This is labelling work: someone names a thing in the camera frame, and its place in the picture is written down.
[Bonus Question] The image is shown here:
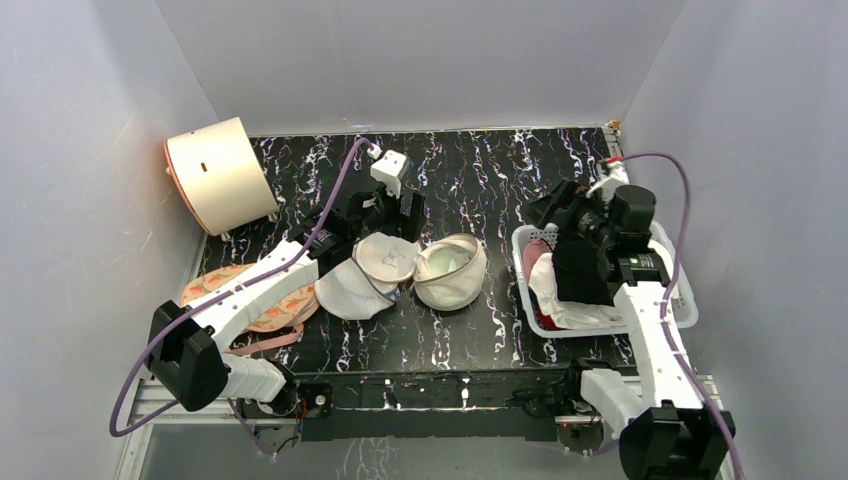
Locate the black bra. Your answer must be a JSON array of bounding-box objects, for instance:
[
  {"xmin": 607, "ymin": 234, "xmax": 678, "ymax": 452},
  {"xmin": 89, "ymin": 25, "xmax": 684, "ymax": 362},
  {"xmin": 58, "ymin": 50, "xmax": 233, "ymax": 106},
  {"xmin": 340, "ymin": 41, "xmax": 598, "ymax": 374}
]
[{"xmin": 552, "ymin": 236, "xmax": 614, "ymax": 306}]

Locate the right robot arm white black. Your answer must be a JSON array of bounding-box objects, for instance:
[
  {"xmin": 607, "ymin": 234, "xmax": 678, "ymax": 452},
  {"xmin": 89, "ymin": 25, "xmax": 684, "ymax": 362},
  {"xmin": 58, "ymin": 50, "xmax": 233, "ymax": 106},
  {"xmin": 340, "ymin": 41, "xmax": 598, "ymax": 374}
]
[{"xmin": 513, "ymin": 181, "xmax": 735, "ymax": 479}]

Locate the aluminium frame rail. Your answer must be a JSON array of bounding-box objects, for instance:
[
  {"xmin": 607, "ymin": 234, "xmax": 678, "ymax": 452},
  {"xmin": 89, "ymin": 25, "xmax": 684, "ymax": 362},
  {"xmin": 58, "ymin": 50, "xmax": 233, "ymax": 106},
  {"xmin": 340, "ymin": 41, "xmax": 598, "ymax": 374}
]
[{"xmin": 113, "ymin": 377, "xmax": 747, "ymax": 480}]

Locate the pink garment in basket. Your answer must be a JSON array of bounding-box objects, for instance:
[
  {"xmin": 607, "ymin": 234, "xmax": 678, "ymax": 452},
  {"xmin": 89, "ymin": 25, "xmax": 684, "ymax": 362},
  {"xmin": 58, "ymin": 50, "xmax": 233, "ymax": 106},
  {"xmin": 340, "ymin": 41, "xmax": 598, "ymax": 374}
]
[{"xmin": 521, "ymin": 238, "xmax": 552, "ymax": 275}]

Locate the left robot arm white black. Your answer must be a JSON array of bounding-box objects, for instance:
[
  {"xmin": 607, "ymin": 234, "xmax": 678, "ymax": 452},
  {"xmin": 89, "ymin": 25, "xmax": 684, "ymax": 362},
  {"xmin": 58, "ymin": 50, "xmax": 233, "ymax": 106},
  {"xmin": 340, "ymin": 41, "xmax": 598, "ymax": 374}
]
[{"xmin": 145, "ymin": 184, "xmax": 426, "ymax": 416}]

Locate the floral orange bra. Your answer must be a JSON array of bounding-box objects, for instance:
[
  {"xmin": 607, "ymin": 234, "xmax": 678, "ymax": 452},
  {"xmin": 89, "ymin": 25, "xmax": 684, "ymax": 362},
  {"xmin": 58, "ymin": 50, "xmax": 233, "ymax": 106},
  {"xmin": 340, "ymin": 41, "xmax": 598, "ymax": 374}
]
[{"xmin": 179, "ymin": 264, "xmax": 320, "ymax": 356}]

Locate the white cloth in basket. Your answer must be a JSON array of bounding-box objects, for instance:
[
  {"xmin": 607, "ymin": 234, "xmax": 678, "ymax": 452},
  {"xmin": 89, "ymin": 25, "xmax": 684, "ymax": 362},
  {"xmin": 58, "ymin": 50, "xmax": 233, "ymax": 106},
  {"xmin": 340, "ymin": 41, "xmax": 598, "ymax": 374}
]
[{"xmin": 528, "ymin": 238, "xmax": 681, "ymax": 331}]

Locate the white mesh bag beige zipper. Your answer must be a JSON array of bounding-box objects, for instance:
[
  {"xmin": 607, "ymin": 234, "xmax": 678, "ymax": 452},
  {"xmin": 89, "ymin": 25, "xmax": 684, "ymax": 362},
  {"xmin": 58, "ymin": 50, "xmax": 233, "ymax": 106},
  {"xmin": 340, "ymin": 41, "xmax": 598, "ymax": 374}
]
[{"xmin": 352, "ymin": 233, "xmax": 488, "ymax": 311}]

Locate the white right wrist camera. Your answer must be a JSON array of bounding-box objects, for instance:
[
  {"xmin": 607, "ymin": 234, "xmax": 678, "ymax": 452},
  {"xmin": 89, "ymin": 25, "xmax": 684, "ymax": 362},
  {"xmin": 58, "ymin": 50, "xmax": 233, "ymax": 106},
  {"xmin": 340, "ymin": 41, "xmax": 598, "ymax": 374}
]
[{"xmin": 585, "ymin": 156, "xmax": 630, "ymax": 203}]

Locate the white plastic laundry basket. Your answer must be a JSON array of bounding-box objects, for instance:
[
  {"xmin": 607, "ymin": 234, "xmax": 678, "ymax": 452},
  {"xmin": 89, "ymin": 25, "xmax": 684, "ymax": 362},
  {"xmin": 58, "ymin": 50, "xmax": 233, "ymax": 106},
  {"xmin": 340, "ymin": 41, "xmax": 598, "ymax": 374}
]
[{"xmin": 511, "ymin": 221, "xmax": 699, "ymax": 339}]

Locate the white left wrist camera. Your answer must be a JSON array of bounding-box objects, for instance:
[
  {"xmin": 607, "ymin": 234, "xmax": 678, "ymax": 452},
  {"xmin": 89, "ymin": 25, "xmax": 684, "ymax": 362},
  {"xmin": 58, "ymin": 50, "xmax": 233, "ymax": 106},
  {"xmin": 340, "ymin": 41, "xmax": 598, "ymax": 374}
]
[{"xmin": 367, "ymin": 144, "xmax": 411, "ymax": 199}]

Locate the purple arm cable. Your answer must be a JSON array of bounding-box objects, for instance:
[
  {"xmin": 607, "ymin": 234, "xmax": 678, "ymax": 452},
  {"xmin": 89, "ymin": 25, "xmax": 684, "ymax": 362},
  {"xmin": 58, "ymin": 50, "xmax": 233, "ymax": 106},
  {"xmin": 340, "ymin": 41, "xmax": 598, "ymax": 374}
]
[
  {"xmin": 589, "ymin": 152, "xmax": 747, "ymax": 480},
  {"xmin": 109, "ymin": 136, "xmax": 380, "ymax": 457}
]

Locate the cream cylindrical drum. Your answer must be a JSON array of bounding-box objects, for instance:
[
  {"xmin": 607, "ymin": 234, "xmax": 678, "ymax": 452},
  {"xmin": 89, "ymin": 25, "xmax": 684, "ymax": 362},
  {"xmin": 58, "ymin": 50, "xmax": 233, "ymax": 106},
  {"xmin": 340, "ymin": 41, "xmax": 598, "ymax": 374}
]
[{"xmin": 164, "ymin": 117, "xmax": 278, "ymax": 237}]

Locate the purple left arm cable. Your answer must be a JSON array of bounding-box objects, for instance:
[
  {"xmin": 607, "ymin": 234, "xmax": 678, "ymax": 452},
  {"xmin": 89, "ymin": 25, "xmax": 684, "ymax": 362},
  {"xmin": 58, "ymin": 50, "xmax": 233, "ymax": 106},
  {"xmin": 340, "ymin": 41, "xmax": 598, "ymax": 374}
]
[{"xmin": 109, "ymin": 136, "xmax": 380, "ymax": 457}]

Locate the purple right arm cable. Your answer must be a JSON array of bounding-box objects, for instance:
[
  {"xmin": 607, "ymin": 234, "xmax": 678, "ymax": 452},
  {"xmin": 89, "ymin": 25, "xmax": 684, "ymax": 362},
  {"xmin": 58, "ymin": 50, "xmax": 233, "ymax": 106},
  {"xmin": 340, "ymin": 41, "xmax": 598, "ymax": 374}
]
[{"xmin": 589, "ymin": 152, "xmax": 747, "ymax": 480}]

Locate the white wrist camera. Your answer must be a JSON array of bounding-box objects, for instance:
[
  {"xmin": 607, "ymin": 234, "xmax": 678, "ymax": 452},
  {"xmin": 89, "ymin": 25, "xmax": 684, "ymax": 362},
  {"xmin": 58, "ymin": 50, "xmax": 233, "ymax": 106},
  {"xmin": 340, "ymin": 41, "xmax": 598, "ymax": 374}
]
[
  {"xmin": 585, "ymin": 156, "xmax": 630, "ymax": 203},
  {"xmin": 367, "ymin": 144, "xmax": 411, "ymax": 199}
]

